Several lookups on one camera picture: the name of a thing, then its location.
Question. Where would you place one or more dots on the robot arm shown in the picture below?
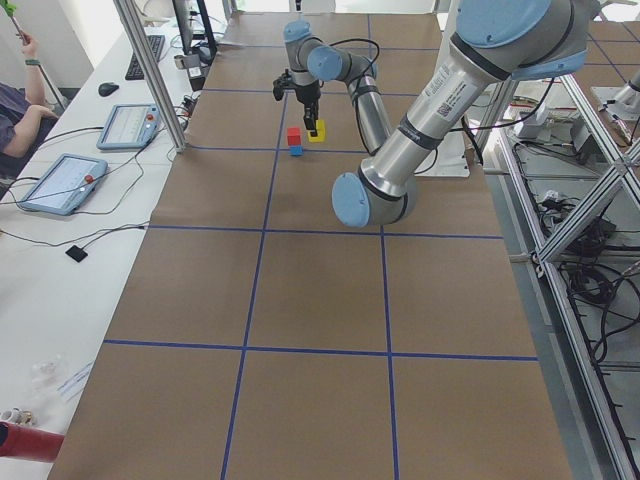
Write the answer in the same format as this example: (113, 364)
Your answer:
(493, 41)

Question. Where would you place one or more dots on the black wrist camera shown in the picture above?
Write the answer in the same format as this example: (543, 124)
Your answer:
(282, 84)

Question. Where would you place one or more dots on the red foam cube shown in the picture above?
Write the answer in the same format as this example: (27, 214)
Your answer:
(294, 136)

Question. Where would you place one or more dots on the person in dark shirt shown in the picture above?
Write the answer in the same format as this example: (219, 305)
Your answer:
(26, 117)

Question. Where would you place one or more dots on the aluminium frame post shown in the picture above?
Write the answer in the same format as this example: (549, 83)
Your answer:
(132, 25)

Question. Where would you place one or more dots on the teach pendant tablet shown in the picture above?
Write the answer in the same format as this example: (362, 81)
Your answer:
(129, 126)
(65, 185)

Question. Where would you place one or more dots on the black computer mouse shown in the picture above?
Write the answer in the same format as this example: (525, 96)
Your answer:
(107, 88)

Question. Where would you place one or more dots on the blue foam cube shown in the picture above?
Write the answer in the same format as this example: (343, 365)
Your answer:
(296, 150)

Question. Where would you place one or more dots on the black computer monitor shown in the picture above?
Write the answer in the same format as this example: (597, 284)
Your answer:
(195, 30)

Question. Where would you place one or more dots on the far teach pendant tablet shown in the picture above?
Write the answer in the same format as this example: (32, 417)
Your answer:
(129, 126)

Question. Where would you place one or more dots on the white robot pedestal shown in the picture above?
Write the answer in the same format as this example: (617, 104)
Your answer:
(449, 159)

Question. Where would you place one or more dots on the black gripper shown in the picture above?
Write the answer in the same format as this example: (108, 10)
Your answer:
(305, 93)

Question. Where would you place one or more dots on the small black square pad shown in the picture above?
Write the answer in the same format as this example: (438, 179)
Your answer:
(76, 253)

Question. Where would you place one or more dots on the yellow foam cube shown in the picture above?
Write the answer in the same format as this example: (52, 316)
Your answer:
(318, 133)

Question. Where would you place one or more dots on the red fire extinguisher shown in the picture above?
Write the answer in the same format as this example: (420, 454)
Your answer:
(31, 444)

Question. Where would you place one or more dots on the near teach pendant tablet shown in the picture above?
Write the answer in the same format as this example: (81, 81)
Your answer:
(65, 185)

